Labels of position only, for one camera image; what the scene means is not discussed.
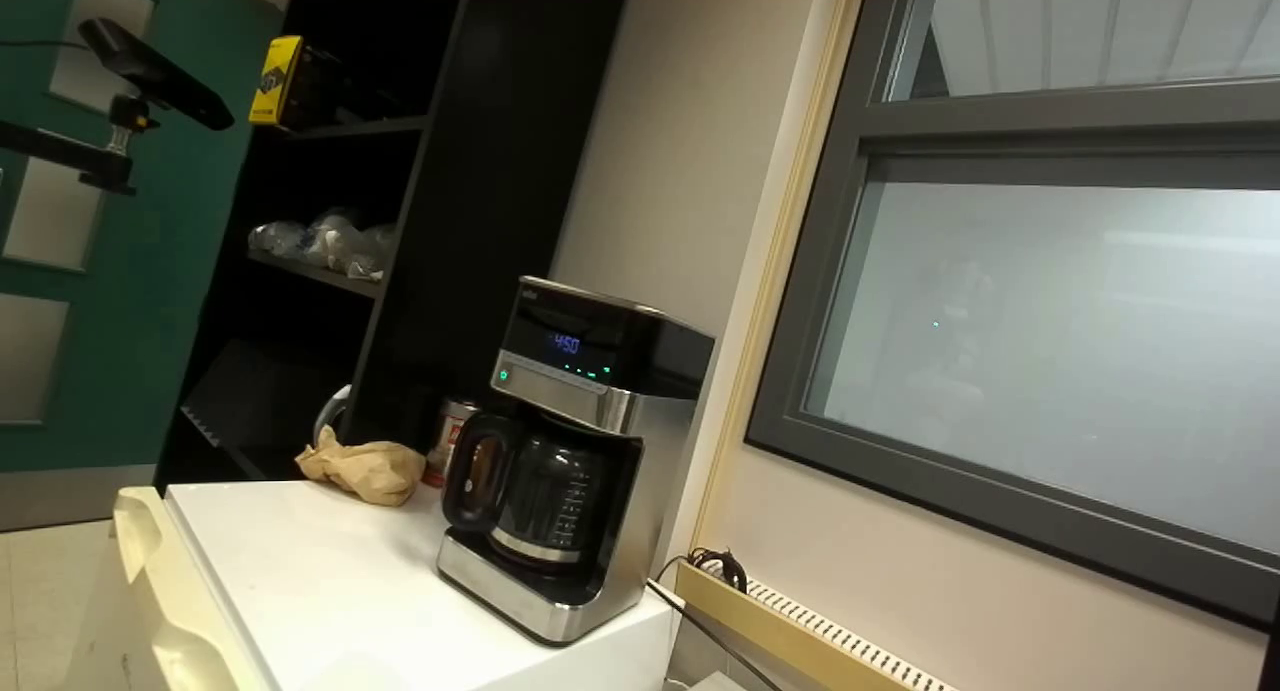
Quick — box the black and steel coffee maker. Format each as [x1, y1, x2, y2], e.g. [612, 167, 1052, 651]
[436, 276, 717, 647]

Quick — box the crumpled brown paper bag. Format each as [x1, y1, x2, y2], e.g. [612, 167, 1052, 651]
[295, 426, 428, 508]

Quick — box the beige baseboard heater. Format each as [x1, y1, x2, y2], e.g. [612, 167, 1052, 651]
[673, 559, 961, 691]

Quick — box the heap of clear plastic bags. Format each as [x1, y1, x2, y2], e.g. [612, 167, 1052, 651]
[247, 208, 397, 282]

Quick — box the glass coffee carafe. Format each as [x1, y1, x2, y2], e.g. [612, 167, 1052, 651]
[441, 412, 613, 568]

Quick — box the black shelf unit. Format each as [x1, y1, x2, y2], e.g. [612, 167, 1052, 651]
[153, 0, 635, 495]

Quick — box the yellow and black box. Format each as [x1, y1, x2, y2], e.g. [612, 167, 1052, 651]
[248, 35, 346, 132]

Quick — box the green door with glass panes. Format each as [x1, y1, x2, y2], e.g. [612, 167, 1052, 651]
[0, 0, 288, 475]

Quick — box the camera on mount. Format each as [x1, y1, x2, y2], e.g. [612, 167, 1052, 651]
[0, 17, 236, 197]

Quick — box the silver and red tin can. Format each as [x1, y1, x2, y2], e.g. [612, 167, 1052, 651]
[422, 397, 481, 489]

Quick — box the black cable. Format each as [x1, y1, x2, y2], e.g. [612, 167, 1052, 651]
[645, 547, 789, 691]

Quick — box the grey framed window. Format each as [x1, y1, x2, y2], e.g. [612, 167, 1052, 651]
[745, 0, 1280, 630]

